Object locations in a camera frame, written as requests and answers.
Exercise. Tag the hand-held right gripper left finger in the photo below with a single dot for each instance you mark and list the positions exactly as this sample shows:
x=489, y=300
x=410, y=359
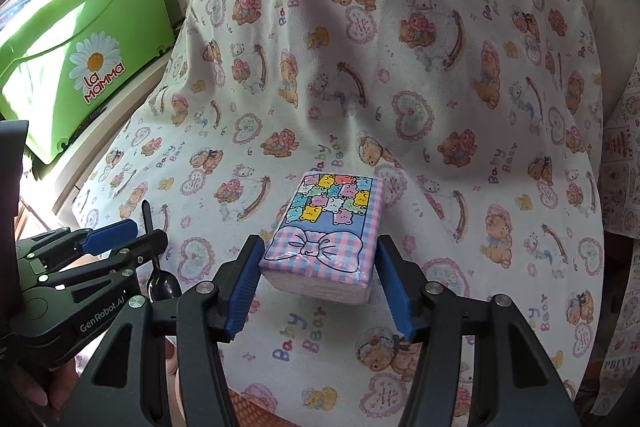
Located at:
x=245, y=287

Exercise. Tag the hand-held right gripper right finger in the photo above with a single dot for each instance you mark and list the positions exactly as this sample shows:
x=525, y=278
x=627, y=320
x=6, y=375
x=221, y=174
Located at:
x=397, y=292

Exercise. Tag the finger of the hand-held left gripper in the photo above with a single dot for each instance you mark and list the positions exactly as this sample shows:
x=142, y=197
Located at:
x=112, y=234
x=125, y=254

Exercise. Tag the black plastic spoon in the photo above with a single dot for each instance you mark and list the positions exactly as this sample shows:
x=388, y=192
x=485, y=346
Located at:
x=165, y=289

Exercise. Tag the pastel tissue pack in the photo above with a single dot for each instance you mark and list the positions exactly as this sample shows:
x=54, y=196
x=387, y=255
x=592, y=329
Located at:
x=325, y=227

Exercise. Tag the pink plastic basket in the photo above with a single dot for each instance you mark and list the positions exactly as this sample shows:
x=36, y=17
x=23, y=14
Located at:
x=250, y=413

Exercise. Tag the person's left hand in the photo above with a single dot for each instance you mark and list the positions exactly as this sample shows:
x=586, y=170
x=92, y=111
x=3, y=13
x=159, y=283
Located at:
x=45, y=384

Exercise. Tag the green plastic bucket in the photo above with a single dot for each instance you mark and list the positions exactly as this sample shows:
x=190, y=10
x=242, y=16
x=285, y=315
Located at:
x=75, y=72

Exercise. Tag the bear printed blanket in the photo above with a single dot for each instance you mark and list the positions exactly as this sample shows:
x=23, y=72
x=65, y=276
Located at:
x=400, y=82

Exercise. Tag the beige printed cloth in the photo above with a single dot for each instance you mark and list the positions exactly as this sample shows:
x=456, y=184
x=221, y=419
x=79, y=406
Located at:
x=622, y=207

